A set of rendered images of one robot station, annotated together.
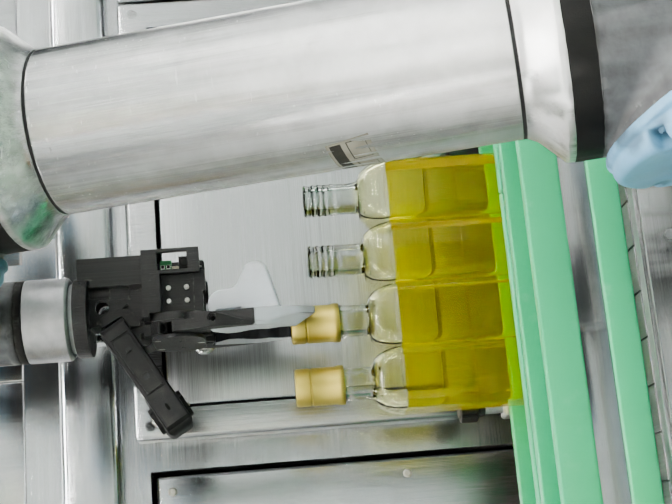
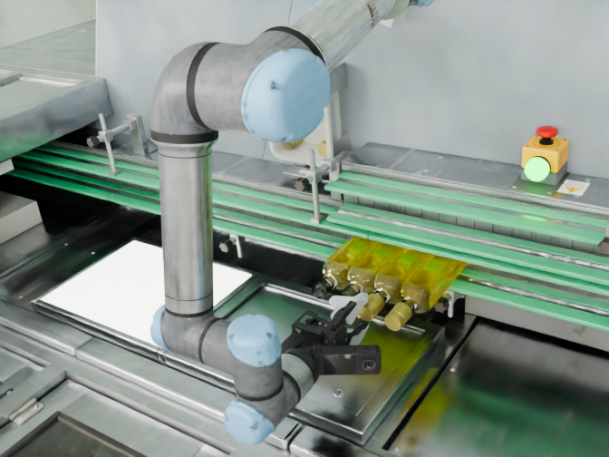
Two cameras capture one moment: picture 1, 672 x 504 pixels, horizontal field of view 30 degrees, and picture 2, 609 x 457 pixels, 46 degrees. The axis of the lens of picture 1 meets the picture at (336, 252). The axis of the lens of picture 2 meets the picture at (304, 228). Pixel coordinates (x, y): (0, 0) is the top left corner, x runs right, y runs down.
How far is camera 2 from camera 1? 1.02 m
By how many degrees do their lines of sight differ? 51
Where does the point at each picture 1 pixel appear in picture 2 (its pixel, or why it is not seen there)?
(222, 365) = (353, 391)
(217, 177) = (351, 27)
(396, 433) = (432, 362)
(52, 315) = (291, 358)
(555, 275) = (416, 199)
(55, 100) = (299, 24)
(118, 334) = (319, 349)
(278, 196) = not seen: hidden behind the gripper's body
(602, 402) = (472, 205)
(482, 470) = (469, 348)
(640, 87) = not seen: outside the picture
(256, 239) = not seen: hidden behind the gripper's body
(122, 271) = (293, 341)
